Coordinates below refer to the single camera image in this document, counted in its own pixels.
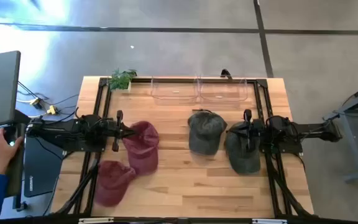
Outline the black aluminium table frame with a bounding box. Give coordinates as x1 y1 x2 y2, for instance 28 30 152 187
54 77 315 218

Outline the green plant in white pot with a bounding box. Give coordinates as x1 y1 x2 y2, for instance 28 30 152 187
108 68 138 93

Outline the person's hand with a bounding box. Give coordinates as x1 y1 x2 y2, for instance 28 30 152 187
0 128 24 175

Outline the grey operator desk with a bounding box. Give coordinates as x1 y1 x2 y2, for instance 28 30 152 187
4 123 26 198

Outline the maroon baseball cap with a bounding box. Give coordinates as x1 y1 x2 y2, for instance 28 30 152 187
122 120 160 177
94 160 137 208

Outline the black floor cable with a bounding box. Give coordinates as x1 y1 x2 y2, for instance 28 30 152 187
17 81 80 106

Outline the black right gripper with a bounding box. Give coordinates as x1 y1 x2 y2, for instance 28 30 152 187
228 108 265 151

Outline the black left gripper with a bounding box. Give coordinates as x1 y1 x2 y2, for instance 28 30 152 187
106 110 136 152

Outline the white bracket strip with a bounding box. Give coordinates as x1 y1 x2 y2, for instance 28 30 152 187
78 217 114 224
252 218 288 224

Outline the grey metal side table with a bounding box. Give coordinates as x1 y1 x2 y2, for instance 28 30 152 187
323 79 358 183

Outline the dark grey baseball cap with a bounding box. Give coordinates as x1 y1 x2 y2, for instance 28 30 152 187
187 109 229 156
223 121 262 175

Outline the clear plastic bin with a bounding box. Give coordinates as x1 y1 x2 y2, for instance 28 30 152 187
150 76 200 102
199 76 249 103

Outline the black laptop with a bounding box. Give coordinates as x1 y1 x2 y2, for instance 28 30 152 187
23 136 65 198

